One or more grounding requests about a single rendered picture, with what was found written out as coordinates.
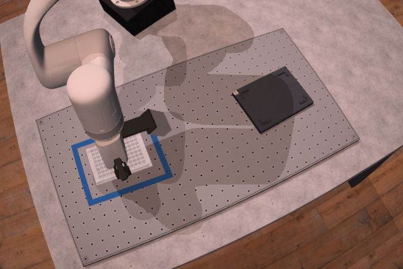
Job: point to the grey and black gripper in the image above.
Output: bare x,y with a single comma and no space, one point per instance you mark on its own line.
113,154

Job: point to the blue tape rectangle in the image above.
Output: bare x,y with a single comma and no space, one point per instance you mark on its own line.
125,190

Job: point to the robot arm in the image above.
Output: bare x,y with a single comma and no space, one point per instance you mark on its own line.
85,63

